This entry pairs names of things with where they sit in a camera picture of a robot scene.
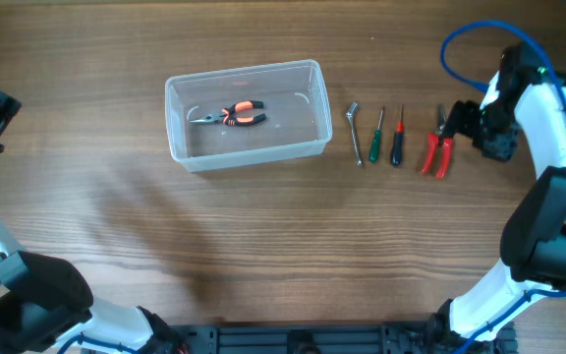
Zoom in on red handled pruning shears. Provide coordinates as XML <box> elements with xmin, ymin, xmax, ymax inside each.
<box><xmin>422</xmin><ymin>104</ymin><xmax>456</xmax><ymax>179</ymax></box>

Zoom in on black red handled screwdriver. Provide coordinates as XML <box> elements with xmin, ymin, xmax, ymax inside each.
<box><xmin>390</xmin><ymin>105</ymin><xmax>404</xmax><ymax>167</ymax></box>

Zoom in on blue left camera cable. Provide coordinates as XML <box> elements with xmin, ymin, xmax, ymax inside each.
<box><xmin>56</xmin><ymin>333</ymin><xmax>140</xmax><ymax>354</ymax></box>

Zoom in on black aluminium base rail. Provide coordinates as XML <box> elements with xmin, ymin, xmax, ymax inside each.
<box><xmin>81</xmin><ymin>322</ymin><xmax>516</xmax><ymax>354</ymax></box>

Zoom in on orange black needle-nose pliers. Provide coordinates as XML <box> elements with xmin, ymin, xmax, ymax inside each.
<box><xmin>191</xmin><ymin>100</ymin><xmax>267</xmax><ymax>127</ymax></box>

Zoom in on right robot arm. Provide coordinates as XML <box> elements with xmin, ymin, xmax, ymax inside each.
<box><xmin>422</xmin><ymin>41</ymin><xmax>566</xmax><ymax>353</ymax></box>

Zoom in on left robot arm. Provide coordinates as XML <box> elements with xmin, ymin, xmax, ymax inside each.
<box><xmin>0</xmin><ymin>218</ymin><xmax>190</xmax><ymax>353</ymax></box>

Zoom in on clear plastic container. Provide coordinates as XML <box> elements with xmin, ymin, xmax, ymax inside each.
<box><xmin>165</xmin><ymin>59</ymin><xmax>333</xmax><ymax>172</ymax></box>

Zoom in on silver socket wrench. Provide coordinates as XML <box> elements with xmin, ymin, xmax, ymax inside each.
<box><xmin>346</xmin><ymin>102</ymin><xmax>364</xmax><ymax>167</ymax></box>

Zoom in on green handled screwdriver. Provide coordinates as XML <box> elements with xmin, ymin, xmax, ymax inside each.
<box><xmin>368</xmin><ymin>106</ymin><xmax>385</xmax><ymax>163</ymax></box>

